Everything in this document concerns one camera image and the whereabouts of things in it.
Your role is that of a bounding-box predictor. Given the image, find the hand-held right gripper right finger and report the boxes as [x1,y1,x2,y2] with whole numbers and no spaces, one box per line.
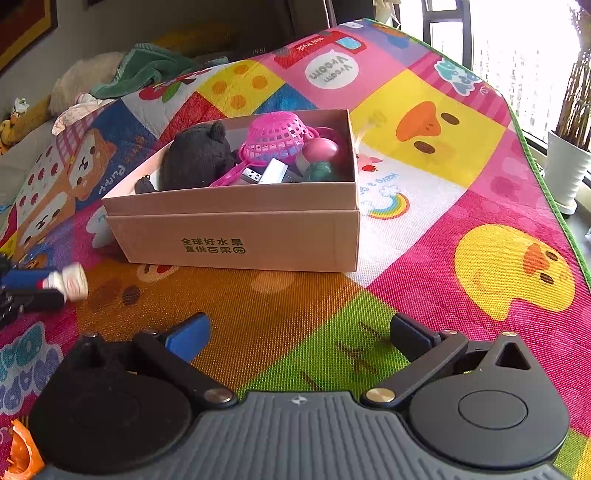
[360,313,539,409]

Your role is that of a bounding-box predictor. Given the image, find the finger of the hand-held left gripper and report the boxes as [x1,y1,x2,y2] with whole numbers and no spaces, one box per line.
[0,254,51,291]
[0,291,65,330]

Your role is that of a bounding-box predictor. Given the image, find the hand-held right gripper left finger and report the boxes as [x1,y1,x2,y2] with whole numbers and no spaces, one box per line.
[69,312,238,409]

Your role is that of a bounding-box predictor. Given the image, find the small white tube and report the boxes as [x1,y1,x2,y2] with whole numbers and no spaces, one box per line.
[44,264,89,302]

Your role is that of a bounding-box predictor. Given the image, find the pink cardboard box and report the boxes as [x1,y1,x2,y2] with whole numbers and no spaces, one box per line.
[100,109,361,273]

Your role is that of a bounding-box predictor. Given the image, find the orange plastic bowl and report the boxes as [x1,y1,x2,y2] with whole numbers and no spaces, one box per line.
[7,418,47,476]

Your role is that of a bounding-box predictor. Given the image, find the black plush toy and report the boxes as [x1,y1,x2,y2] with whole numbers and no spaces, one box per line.
[135,121,241,195]

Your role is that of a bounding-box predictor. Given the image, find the white usb stick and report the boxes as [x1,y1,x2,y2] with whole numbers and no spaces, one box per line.
[240,158,289,185]

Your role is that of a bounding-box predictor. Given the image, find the pink and green egg toy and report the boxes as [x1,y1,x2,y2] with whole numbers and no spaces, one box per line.
[295,137,352,183]

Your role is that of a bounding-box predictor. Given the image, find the pink round handled toy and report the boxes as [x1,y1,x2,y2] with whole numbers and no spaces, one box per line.
[316,124,354,171]

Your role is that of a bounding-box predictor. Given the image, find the pink plastic basket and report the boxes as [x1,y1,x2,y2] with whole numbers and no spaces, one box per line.
[208,112,324,188]

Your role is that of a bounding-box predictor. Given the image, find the grey sofa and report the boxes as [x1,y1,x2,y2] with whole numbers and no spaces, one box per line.
[0,122,61,195]

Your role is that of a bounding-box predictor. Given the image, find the colourful cartoon play mat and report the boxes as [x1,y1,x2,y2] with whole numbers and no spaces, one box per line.
[0,18,591,480]

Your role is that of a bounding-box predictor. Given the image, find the small yellow stuffed toy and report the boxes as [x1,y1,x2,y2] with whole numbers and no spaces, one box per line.
[0,117,17,153]

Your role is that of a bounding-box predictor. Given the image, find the mustard yellow cushion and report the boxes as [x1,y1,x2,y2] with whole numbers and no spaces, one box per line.
[9,95,54,144]

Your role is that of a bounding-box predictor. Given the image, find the pink baby clothes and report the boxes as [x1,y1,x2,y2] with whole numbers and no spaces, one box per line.
[52,92,114,136]

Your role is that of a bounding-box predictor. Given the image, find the beige pillow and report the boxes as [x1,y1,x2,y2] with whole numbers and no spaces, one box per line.
[48,51,127,116]

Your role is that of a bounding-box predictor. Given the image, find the white plant pot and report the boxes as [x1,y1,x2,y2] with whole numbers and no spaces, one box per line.
[544,130,591,214]

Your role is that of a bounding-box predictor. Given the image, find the green towel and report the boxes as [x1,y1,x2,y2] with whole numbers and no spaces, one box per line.
[90,43,199,100]

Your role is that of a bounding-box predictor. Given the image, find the dried bamboo plant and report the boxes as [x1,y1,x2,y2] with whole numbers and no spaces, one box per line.
[556,0,591,153]

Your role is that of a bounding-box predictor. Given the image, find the yellow pillow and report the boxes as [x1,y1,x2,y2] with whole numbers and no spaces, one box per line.
[152,21,259,51]

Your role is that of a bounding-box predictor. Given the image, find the framed wall picture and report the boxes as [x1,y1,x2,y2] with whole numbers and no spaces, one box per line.
[0,0,58,72]

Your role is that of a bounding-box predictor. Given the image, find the black window frame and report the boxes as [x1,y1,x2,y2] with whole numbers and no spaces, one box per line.
[422,0,476,70]

